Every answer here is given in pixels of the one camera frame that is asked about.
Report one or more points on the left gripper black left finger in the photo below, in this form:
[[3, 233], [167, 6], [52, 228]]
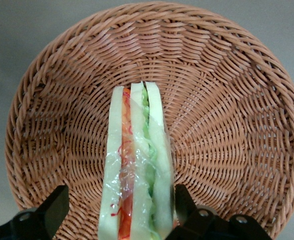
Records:
[[37, 222]]

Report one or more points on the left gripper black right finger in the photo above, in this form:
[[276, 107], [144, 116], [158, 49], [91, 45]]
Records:
[[207, 227]]

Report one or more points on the round brown wicker basket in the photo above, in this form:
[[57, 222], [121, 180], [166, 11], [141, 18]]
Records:
[[212, 100]]

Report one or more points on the triangular sandwich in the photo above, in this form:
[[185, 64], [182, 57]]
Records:
[[139, 162]]

